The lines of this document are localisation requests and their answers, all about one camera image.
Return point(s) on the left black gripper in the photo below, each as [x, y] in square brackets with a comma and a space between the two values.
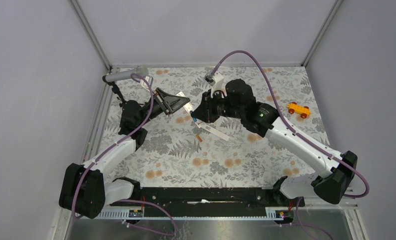
[175, 102]

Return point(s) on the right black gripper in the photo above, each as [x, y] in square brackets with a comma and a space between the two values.
[204, 112]

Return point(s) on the white remote battery cover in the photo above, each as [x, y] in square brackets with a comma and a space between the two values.
[213, 131]

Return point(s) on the blue battery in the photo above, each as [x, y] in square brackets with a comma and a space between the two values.
[193, 117]

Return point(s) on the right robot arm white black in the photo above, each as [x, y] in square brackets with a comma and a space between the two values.
[333, 169]

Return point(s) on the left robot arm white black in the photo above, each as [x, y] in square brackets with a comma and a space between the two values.
[84, 191]

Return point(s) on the floral patterned table mat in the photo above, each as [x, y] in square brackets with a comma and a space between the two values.
[172, 155]

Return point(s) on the grey microphone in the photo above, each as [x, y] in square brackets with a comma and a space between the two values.
[123, 75]

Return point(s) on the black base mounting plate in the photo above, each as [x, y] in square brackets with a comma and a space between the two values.
[215, 202]

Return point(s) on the yellow toy car red wheels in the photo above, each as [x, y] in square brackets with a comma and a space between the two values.
[302, 111]

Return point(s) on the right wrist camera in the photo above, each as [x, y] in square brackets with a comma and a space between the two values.
[215, 81]

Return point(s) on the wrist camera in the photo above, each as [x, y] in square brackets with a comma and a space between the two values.
[215, 81]
[147, 83]

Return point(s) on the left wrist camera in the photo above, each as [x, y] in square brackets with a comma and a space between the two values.
[147, 83]

